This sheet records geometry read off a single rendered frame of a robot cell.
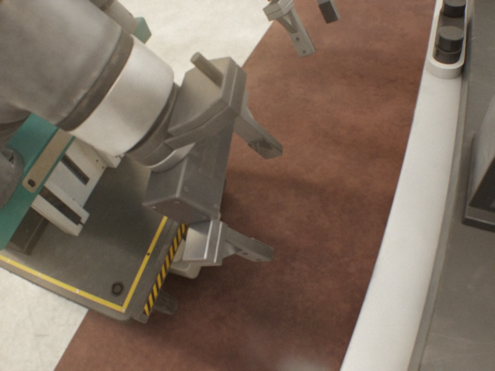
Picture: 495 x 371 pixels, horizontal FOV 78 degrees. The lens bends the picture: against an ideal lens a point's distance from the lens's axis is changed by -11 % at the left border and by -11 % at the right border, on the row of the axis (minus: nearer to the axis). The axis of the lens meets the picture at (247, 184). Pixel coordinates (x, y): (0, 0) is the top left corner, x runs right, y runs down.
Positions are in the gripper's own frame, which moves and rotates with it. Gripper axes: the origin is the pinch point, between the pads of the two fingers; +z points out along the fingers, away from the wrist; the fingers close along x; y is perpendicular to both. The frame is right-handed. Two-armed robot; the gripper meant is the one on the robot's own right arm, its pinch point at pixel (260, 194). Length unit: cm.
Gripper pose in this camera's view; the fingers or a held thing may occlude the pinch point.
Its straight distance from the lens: 39.7
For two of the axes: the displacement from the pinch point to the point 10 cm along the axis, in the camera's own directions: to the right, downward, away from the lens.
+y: -7.9, 1.8, 5.9
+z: 6.0, 4.2, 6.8
